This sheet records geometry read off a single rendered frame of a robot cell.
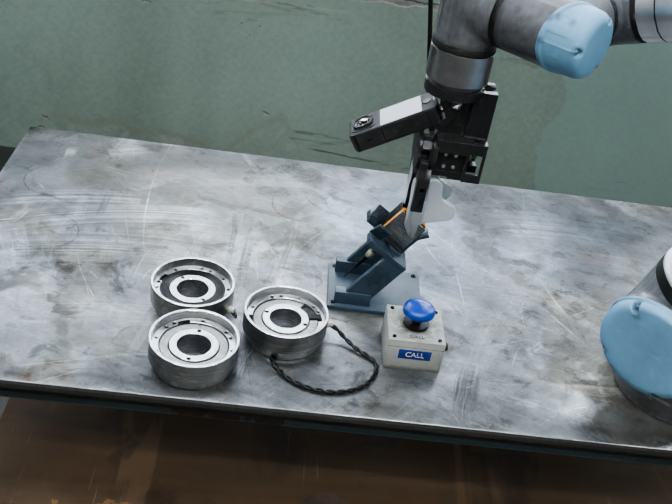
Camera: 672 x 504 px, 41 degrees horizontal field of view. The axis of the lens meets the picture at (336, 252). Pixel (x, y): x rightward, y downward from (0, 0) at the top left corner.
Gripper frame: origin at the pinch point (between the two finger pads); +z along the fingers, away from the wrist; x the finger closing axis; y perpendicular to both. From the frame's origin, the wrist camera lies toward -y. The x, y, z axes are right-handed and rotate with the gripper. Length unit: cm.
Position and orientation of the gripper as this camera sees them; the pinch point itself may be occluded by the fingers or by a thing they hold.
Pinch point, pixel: (406, 221)
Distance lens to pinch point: 116.6
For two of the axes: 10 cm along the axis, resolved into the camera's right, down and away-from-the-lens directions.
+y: 9.9, 1.3, 0.6
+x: 0.2, -5.5, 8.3
